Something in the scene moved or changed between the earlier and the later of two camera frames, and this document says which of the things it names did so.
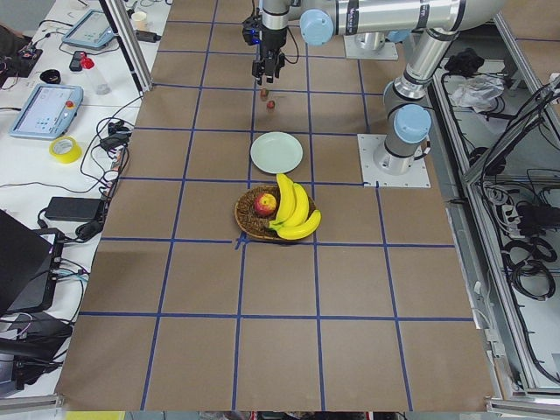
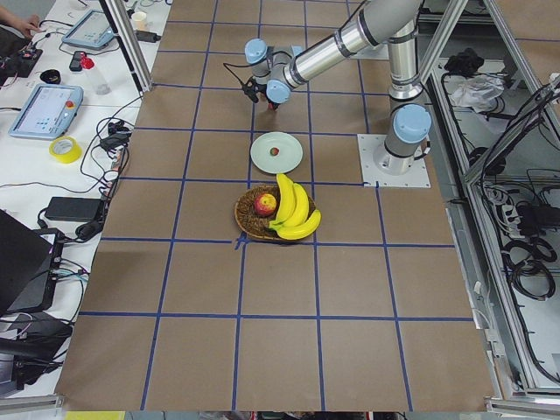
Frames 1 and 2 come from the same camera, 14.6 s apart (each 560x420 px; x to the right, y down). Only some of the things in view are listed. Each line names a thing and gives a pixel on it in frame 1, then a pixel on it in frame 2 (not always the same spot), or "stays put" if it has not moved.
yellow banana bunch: (295, 220) stays put
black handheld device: (76, 64) stays put
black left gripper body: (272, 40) → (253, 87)
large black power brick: (79, 209) stays put
